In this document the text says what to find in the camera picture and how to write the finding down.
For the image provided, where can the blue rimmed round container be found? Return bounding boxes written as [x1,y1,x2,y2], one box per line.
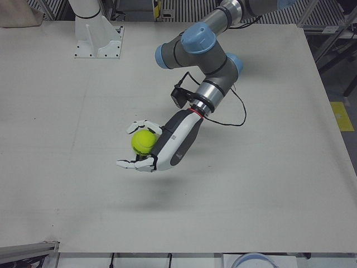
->
[231,252,279,268]

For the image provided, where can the black cable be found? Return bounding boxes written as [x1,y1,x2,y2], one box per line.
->
[174,71,247,127]

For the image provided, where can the yellow tennis ball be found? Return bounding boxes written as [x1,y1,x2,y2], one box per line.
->
[131,130,157,156]

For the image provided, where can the white and grey robot hand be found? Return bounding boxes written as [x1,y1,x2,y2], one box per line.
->
[116,109,202,173]

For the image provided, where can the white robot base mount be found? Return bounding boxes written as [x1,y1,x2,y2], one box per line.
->
[68,0,125,60]

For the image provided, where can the yellow and black tool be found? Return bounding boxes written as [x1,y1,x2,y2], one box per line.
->
[152,0,162,20]

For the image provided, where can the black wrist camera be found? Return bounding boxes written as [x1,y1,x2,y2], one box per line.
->
[170,87,193,109]

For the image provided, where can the aluminium frame profile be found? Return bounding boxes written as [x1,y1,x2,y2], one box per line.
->
[0,241,60,268]

